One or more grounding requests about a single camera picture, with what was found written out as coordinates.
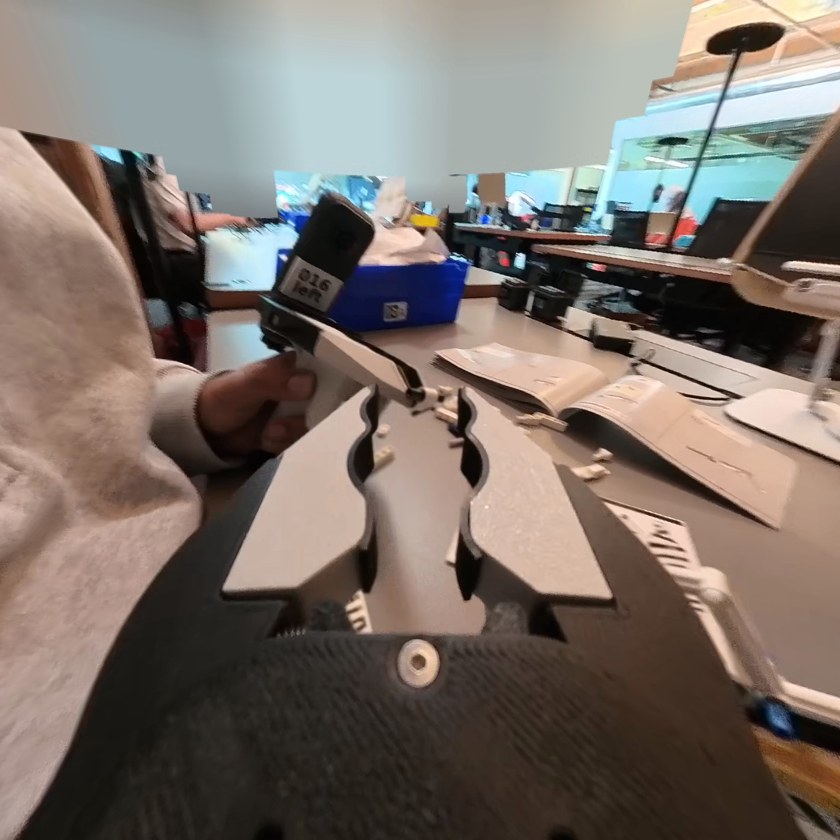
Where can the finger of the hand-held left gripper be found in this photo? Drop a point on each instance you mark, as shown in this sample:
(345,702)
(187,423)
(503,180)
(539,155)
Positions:
(361,361)

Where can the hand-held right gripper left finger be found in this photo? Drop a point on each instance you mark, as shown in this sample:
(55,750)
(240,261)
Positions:
(302,525)

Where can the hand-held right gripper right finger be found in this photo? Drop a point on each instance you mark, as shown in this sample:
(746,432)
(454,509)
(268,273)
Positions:
(531,525)

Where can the small striped sticker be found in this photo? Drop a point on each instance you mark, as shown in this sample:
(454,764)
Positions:
(358,610)

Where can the person's left forearm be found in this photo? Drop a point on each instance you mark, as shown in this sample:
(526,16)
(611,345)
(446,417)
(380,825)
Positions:
(177,407)

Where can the scattered loose lego pieces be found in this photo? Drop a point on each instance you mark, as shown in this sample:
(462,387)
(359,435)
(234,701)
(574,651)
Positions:
(590,471)

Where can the lego instruction booklet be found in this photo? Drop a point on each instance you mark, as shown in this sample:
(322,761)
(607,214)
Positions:
(689,433)

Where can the white yellow lego plane model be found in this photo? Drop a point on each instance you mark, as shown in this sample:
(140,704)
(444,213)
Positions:
(722,617)

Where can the person's left hand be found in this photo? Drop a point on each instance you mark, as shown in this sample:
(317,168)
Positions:
(243,400)

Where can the crumpled white paper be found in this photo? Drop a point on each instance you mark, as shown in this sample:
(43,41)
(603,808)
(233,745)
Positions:
(407,246)

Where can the blue plastic bin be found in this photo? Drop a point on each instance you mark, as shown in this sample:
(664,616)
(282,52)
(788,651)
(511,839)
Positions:
(413,292)

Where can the zebra striped sticker sheet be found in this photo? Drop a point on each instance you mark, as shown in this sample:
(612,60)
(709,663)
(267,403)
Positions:
(663,538)

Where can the black device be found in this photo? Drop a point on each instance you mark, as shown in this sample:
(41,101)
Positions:
(551,303)
(514,295)

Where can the black power adapter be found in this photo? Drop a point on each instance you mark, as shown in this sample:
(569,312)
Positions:
(610,334)

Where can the black computer monitor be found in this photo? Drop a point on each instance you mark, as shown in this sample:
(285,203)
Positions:
(732,229)

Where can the tan-edged computer monitor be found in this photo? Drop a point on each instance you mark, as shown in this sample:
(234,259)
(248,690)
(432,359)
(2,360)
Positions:
(800,216)

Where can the black floor lamp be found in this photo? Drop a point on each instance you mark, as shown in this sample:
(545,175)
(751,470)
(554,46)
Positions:
(745,36)

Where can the brown wooden post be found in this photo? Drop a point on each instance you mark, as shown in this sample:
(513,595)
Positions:
(72,170)

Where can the white monitor base plate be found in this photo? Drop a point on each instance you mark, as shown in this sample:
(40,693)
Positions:
(781,417)

